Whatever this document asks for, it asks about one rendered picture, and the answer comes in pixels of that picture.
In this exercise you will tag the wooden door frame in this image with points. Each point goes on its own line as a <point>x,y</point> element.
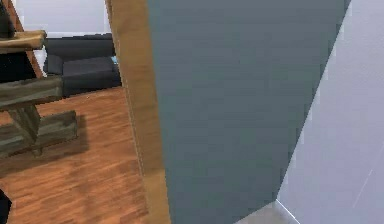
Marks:
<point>140,100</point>

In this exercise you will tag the dark grey sofa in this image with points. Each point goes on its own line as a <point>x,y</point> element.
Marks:
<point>83,66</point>

